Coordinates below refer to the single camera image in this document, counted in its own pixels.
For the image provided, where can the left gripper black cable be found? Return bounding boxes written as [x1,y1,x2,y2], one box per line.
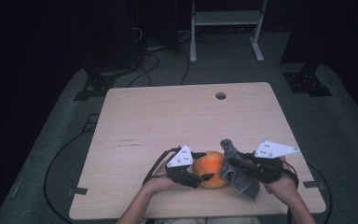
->
[142,147,182,187]

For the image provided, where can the white metal table frame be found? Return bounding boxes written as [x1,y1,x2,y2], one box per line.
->
[189,0,269,64]

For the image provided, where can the gray fluffy cloth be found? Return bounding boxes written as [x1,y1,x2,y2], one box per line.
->
[219,138,261,203]

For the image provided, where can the long black floor cable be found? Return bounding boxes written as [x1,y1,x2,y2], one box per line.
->
[43,130,91,224]
[307,162,334,224]

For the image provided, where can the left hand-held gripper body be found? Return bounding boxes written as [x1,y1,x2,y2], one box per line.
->
[164,144,203,189]

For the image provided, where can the person's left hand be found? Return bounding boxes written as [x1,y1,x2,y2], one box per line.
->
[145,160,177,194]

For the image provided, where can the person's right hand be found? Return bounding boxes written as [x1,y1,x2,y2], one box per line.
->
[263,155,298,207]

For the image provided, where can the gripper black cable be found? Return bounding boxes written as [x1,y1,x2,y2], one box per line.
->
[280,161,300,224]
[142,147,182,187]

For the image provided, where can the black stand with cross base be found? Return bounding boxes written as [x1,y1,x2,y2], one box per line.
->
[73,55,129,102]

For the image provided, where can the black tape piece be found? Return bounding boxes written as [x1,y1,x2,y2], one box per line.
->
[67,187,89,196]
[302,180,320,189]

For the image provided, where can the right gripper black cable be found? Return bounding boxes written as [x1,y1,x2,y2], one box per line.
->
[280,161,300,224]

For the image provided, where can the black looped floor cable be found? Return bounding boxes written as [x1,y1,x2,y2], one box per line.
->
[126,50,161,89]

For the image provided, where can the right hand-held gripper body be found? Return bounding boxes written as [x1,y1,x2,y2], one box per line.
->
[239,140,301,185]

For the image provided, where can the black stand with square base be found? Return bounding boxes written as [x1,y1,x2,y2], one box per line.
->
[281,46,334,98]

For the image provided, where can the thin black floor cable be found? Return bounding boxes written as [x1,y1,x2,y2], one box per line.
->
[178,47,191,86]

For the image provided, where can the orange plush toy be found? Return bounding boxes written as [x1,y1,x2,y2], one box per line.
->
[191,150,229,189]

